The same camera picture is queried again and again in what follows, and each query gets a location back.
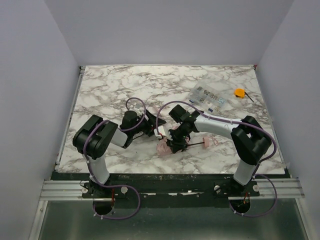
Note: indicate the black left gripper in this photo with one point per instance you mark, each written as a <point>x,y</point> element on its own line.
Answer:
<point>149,122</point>

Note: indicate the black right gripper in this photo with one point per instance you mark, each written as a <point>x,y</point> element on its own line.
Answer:
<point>178,141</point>

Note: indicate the pink folding umbrella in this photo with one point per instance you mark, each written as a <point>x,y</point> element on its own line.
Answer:
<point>167,147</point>

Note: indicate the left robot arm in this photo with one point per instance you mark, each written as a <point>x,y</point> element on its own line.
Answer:
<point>136,133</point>

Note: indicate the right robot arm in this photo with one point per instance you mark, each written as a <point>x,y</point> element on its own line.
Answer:
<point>250,140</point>

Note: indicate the white tissue packet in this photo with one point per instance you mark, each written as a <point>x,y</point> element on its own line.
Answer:
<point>207,98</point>

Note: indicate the orange tape measure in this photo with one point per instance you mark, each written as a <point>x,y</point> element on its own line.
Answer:
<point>240,93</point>

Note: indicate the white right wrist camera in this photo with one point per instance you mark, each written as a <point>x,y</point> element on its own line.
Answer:
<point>161,132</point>

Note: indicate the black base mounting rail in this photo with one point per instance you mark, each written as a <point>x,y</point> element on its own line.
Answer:
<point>129,190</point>

